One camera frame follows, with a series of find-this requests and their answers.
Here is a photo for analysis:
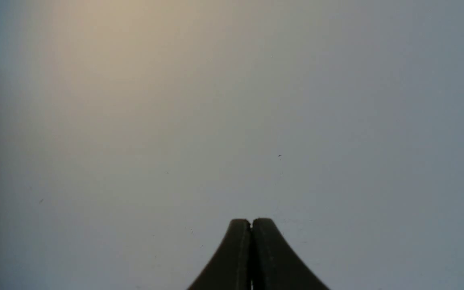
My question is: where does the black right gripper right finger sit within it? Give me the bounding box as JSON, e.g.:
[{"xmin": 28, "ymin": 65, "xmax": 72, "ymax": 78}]
[{"xmin": 251, "ymin": 218, "xmax": 329, "ymax": 290}]

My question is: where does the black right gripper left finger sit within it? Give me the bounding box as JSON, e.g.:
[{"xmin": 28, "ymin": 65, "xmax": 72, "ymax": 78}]
[{"xmin": 188, "ymin": 219, "xmax": 252, "ymax": 290}]

